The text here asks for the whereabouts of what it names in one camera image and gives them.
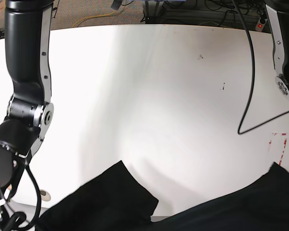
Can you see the black T-shirt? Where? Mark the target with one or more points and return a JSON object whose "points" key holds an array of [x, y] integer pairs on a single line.
{"points": [[118, 200]]}

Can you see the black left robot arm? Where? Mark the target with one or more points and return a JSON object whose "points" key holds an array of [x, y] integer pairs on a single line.
{"points": [[278, 16]]}

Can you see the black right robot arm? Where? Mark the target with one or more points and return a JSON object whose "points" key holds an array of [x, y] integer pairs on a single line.
{"points": [[30, 110]]}

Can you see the red tape rectangle marking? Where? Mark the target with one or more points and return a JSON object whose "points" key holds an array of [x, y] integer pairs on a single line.
{"points": [[277, 146]]}

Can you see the black metal frame on floor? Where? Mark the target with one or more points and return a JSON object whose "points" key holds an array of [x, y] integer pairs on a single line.
{"points": [[154, 11]]}

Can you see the left table cable grommet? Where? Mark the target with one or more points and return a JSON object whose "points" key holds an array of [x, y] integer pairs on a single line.
{"points": [[45, 196]]}

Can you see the black power strip red switch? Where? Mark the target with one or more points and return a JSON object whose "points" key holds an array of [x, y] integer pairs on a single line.
{"points": [[261, 23]]}

